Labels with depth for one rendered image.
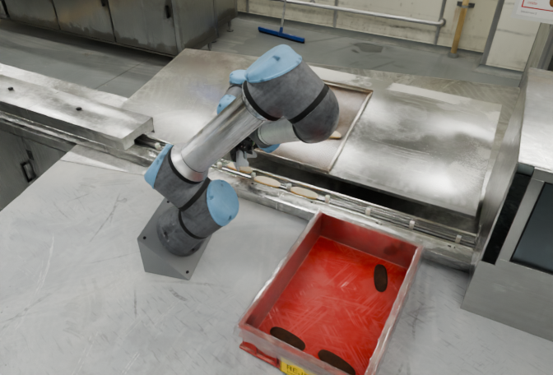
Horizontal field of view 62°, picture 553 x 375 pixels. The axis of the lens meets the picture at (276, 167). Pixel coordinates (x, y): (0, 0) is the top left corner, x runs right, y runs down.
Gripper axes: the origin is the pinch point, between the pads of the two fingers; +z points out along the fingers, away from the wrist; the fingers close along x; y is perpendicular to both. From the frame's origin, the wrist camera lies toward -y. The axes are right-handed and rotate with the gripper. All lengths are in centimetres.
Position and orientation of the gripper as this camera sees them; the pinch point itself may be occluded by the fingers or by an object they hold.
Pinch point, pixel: (239, 164)
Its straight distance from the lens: 163.8
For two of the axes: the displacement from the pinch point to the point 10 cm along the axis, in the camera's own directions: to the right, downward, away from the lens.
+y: 9.0, 2.7, -3.5
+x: 4.4, -5.3, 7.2
